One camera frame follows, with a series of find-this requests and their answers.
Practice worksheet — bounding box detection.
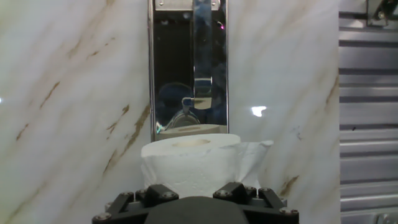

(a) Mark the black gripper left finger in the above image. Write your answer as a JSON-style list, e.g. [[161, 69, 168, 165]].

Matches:
[[91, 183, 180, 224]]

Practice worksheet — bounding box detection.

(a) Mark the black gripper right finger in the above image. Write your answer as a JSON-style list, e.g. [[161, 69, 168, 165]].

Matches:
[[213, 181, 300, 224]]

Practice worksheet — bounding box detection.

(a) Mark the white toilet paper roll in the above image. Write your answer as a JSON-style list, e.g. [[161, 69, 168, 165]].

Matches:
[[140, 133, 274, 200]]

